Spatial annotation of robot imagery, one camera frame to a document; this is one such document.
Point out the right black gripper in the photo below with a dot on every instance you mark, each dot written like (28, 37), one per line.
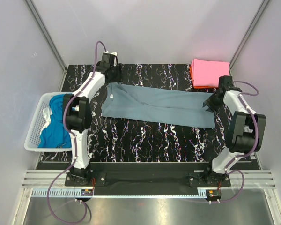
(212, 103)

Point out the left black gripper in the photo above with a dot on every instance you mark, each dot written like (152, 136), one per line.
(117, 74)

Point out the grey-blue t shirt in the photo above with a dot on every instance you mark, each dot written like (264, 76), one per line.
(157, 105)

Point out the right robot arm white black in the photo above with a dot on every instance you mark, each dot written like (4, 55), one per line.
(244, 135)

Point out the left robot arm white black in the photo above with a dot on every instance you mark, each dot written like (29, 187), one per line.
(77, 116)

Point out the pink folded t shirt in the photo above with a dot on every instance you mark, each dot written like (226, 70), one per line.
(207, 73)

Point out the orange folded t shirt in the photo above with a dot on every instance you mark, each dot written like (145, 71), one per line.
(198, 87)

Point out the white cloth in basket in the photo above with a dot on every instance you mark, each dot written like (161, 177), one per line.
(47, 112)

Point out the bright blue t shirt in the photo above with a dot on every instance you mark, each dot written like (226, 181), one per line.
(55, 135)

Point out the white plastic laundry basket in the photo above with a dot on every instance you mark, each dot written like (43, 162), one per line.
(32, 140)

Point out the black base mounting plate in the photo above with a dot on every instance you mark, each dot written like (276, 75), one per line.
(149, 176)

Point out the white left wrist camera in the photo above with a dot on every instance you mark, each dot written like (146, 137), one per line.
(111, 58)

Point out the white slotted cable duct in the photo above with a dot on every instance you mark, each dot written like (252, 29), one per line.
(192, 193)

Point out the left aluminium frame post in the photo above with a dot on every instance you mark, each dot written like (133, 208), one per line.
(42, 27)

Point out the aluminium frame post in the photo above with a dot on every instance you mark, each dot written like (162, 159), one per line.
(42, 27)
(252, 26)

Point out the right aluminium frame post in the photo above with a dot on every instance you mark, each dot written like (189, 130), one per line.
(252, 26)

